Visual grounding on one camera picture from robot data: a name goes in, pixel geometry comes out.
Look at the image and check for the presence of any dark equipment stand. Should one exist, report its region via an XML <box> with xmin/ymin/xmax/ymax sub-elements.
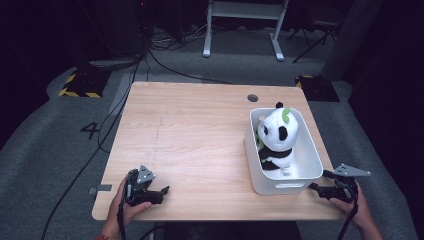
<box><xmin>74</xmin><ymin>0</ymin><xmax>149</xmax><ymax>72</ymax></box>

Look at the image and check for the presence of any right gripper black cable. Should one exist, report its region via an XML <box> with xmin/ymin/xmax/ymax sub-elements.
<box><xmin>336</xmin><ymin>186</ymin><xmax>360</xmax><ymax>240</ymax></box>

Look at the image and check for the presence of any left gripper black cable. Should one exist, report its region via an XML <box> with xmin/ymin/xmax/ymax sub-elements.
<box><xmin>116</xmin><ymin>181</ymin><xmax>131</xmax><ymax>240</ymax></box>

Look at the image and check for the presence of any grey curtain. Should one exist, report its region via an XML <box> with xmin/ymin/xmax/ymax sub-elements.
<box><xmin>320</xmin><ymin>0</ymin><xmax>384</xmax><ymax>82</ymax></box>

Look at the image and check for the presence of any person's right hand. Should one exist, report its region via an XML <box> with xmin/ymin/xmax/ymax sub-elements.
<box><xmin>329</xmin><ymin>183</ymin><xmax>376</xmax><ymax>231</ymax></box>

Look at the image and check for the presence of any bundle of floor cables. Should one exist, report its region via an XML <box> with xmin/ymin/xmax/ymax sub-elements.
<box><xmin>149</xmin><ymin>23</ymin><xmax>209</xmax><ymax>52</ymax></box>

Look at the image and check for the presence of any yellow-black striped floor plate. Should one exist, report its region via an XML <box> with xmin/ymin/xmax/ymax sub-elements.
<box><xmin>294</xmin><ymin>74</ymin><xmax>341</xmax><ymax>103</ymax></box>
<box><xmin>58</xmin><ymin>68</ymin><xmax>111</xmax><ymax>99</ymax></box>

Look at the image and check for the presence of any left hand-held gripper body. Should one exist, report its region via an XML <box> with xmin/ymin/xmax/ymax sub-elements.
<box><xmin>124</xmin><ymin>164</ymin><xmax>157</xmax><ymax>207</ymax></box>

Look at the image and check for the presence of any white plastic bin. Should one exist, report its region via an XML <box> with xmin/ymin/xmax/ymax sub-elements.
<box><xmin>244</xmin><ymin>107</ymin><xmax>324</xmax><ymax>197</ymax></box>

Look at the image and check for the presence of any person's left hand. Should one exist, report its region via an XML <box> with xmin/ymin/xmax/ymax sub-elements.
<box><xmin>106</xmin><ymin>178</ymin><xmax>153</xmax><ymax>236</ymax></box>

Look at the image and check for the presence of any black tripod stand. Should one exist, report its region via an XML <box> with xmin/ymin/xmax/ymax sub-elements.
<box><xmin>286</xmin><ymin>19</ymin><xmax>338</xmax><ymax>64</ymax></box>

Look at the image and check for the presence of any long black floor cable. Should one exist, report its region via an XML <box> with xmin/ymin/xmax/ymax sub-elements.
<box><xmin>39</xmin><ymin>54</ymin><xmax>143</xmax><ymax>240</ymax></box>

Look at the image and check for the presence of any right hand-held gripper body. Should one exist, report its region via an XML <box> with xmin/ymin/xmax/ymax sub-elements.
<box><xmin>333</xmin><ymin>163</ymin><xmax>372</xmax><ymax>204</ymax></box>

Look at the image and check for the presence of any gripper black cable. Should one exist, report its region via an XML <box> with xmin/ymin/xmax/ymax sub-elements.
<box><xmin>116</xmin><ymin>181</ymin><xmax>131</xmax><ymax>240</ymax></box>
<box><xmin>336</xmin><ymin>186</ymin><xmax>360</xmax><ymax>240</ymax></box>

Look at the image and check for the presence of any panda plush toy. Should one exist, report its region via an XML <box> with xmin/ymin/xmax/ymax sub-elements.
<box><xmin>255</xmin><ymin>101</ymin><xmax>299</xmax><ymax>178</ymax></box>

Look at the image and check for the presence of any white desk frame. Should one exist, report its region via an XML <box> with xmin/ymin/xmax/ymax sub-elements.
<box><xmin>202</xmin><ymin>0</ymin><xmax>290</xmax><ymax>62</ymax></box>

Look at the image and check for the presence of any grey tape piece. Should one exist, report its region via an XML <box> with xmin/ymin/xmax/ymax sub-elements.
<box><xmin>88</xmin><ymin>183</ymin><xmax>114</xmax><ymax>196</ymax></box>

